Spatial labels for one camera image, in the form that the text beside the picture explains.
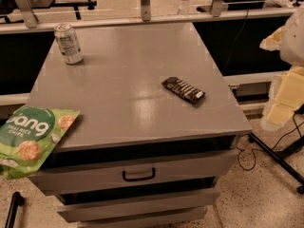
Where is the green rice chips bag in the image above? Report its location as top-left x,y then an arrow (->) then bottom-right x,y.
0,105 -> 80,180

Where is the black bar lower left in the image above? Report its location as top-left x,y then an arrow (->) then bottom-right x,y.
5,192 -> 25,228

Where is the black floor stand leg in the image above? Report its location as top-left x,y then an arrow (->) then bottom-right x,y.
248,133 -> 304,195

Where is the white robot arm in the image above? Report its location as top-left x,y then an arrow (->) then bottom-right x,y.
259,8 -> 304,131

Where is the black cable on floor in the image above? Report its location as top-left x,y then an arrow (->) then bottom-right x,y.
236,106 -> 304,172

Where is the black snack bar wrapper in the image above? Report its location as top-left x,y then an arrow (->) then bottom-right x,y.
161,77 -> 205,105

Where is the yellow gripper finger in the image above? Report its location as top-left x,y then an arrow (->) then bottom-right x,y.
259,27 -> 282,51
261,66 -> 304,131

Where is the black drawer handle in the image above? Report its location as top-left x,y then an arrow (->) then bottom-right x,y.
122,167 -> 156,182

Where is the silver green 7up can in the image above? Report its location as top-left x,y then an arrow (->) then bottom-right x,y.
54,24 -> 83,65

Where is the grey drawer cabinet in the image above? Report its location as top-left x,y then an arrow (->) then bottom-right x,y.
28,23 -> 251,228

